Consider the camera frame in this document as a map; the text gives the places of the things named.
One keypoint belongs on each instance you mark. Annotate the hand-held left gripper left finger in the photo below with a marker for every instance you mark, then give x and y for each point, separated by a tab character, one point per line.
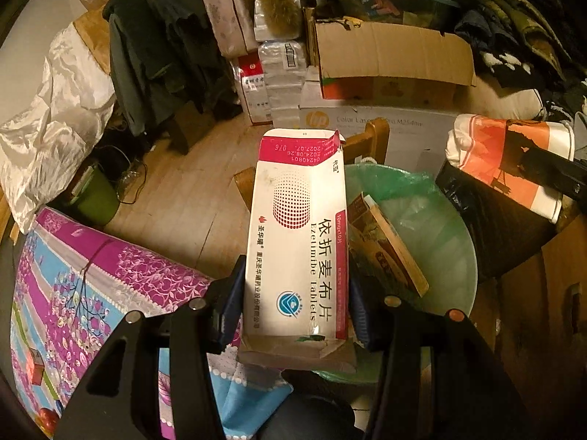
229	307

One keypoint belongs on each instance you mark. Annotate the black white patterned garment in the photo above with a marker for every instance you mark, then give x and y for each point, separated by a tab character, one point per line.
504	66

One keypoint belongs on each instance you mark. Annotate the beige cushion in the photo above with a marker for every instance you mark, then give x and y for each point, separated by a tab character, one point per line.
509	98

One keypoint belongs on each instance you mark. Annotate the black garbage bag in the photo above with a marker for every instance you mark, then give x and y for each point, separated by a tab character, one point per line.
495	229

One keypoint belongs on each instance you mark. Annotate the purple floral bed sheet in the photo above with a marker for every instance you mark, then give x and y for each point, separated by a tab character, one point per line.
114	293

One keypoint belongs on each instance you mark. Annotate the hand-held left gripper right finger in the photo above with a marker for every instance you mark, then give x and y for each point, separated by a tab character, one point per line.
364	321

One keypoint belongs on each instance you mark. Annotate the white printer box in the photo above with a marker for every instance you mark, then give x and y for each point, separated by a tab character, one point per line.
431	135

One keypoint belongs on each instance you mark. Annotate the white satin cloth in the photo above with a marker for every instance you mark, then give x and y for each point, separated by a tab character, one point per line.
55	123

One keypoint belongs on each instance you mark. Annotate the stack of white boxes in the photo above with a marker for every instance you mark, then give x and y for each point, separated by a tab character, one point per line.
284	78

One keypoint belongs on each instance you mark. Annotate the white pink medicine box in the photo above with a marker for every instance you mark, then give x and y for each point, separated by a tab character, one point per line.
293	247

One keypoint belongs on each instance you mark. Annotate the small green bin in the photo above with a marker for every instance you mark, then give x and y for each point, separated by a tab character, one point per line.
96	197

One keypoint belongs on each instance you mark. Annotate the bin with green liner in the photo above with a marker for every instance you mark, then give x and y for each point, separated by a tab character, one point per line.
440	256

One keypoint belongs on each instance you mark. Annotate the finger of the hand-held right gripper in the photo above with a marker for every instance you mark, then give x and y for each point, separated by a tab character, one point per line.
564	174

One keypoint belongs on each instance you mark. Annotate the beige figure print medicine box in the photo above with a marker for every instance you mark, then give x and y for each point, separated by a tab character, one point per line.
390	252

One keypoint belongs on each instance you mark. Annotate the red white box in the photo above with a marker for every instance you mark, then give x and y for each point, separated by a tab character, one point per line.
252	87

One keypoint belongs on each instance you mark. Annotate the tan fleece blanket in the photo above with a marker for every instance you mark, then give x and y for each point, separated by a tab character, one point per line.
94	32

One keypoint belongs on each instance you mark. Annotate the camouflage garment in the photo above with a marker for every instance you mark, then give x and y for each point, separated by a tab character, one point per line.
523	23

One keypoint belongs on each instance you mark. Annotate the dark jackets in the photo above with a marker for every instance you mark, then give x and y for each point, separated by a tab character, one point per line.
156	55

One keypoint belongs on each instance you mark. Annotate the flat brown cardboard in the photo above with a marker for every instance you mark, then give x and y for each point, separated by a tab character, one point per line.
545	330

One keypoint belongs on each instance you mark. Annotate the open brown cardboard box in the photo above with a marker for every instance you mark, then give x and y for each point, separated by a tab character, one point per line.
390	50

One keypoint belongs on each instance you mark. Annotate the teal rimmed plastic tub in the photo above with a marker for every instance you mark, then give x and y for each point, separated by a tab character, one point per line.
399	0

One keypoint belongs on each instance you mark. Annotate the orange white bag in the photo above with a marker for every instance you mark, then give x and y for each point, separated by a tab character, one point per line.
481	156

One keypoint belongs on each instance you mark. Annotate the floral patterned curtain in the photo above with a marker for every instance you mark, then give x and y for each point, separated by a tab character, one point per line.
211	4

